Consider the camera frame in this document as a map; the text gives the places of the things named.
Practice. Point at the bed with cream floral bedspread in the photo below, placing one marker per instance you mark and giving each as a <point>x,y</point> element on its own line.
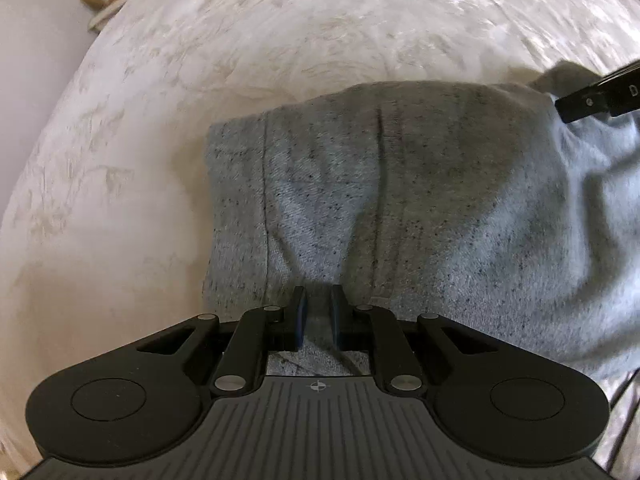
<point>150,135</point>

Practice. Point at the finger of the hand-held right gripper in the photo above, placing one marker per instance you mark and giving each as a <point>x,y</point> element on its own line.
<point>582,102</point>

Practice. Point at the cream nightstand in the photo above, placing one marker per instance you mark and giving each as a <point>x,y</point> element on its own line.
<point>107,15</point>

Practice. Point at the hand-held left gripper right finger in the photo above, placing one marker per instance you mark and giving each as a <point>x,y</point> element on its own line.
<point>337,317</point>

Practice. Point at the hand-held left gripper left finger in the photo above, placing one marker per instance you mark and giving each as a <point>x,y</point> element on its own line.
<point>299,317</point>

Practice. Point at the grey pants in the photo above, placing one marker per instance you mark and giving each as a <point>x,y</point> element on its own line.
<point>400,210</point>

